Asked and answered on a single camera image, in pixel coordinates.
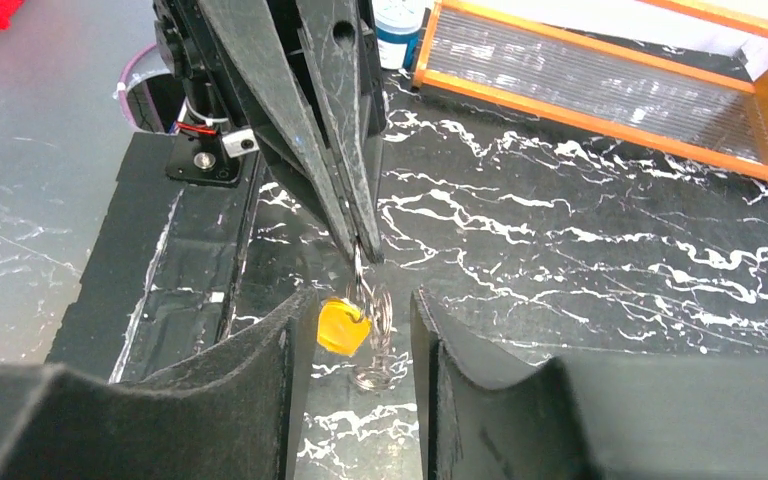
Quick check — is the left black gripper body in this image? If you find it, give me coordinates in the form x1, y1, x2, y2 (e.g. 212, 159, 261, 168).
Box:
153, 1, 386, 190

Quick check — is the white keyring holder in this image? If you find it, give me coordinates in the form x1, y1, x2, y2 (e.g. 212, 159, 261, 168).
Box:
352, 280, 398, 392

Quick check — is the yellow tagged key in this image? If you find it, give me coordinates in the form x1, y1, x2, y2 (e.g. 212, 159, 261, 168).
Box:
316, 244, 374, 357

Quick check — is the orange wooden rack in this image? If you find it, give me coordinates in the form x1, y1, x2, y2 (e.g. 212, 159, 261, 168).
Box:
413, 1, 768, 182

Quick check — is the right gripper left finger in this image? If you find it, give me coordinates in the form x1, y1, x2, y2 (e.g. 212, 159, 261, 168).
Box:
0, 288, 320, 479

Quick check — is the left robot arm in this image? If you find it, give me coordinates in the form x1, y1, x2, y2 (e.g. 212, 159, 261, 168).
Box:
153, 0, 386, 263

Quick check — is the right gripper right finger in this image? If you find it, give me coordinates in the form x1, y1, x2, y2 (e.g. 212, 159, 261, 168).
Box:
411, 289, 768, 479

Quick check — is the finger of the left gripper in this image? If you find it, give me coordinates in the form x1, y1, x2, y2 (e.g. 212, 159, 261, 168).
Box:
297, 1, 383, 263
199, 1, 354, 260

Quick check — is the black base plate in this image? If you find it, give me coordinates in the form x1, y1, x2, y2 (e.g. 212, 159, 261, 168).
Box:
46, 133, 264, 382

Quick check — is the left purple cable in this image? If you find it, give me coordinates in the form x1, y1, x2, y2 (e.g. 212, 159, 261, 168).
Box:
112, 42, 160, 134

